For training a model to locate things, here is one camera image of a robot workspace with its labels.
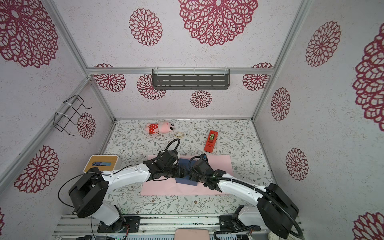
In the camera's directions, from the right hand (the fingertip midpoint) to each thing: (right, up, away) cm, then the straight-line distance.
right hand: (190, 172), depth 84 cm
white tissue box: (-54, +4, +8) cm, 54 cm away
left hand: (-4, -2, +1) cm, 4 cm away
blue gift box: (-1, +8, -12) cm, 15 cm away
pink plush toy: (-19, +26, +22) cm, 39 cm away
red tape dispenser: (+14, +16, +17) cm, 27 cm away
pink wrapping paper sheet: (-17, -9, +4) cm, 19 cm away
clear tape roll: (-8, +21, +26) cm, 34 cm away
